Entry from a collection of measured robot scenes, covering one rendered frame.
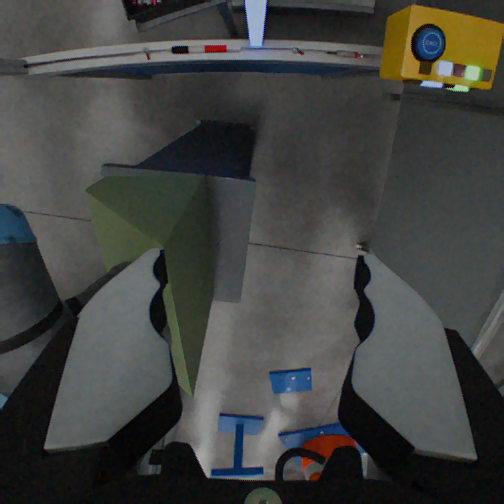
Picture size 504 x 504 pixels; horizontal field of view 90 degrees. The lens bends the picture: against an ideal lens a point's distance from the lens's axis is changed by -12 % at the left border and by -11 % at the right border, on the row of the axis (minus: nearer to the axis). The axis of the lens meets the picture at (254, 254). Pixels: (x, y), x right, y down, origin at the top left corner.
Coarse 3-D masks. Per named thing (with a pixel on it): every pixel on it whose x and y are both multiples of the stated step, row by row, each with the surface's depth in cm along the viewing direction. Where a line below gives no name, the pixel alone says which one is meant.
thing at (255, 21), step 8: (248, 0) 25; (256, 0) 25; (264, 0) 25; (248, 8) 28; (256, 8) 28; (264, 8) 28; (248, 16) 31; (256, 16) 31; (248, 24) 35; (256, 24) 35; (256, 32) 40; (256, 40) 47
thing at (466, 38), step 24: (408, 24) 35; (432, 24) 34; (456, 24) 34; (480, 24) 33; (384, 48) 42; (408, 48) 36; (456, 48) 35; (480, 48) 35; (384, 72) 43; (408, 72) 38; (432, 72) 37; (480, 72) 37
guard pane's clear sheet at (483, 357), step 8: (496, 328) 74; (496, 336) 74; (488, 344) 76; (496, 344) 73; (480, 352) 79; (488, 352) 76; (496, 352) 73; (480, 360) 79; (488, 360) 76; (496, 360) 73; (488, 368) 75; (496, 368) 72; (496, 376) 72; (496, 384) 72
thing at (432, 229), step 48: (432, 0) 93; (480, 0) 70; (480, 96) 77; (432, 144) 104; (480, 144) 79; (384, 192) 149; (432, 192) 106; (480, 192) 80; (384, 240) 150; (432, 240) 106; (480, 240) 80; (432, 288) 106; (480, 288) 80
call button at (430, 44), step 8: (424, 32) 34; (432, 32) 34; (416, 40) 35; (424, 40) 34; (432, 40) 34; (440, 40) 34; (416, 48) 36; (424, 48) 35; (432, 48) 35; (440, 48) 35; (424, 56) 36; (432, 56) 36
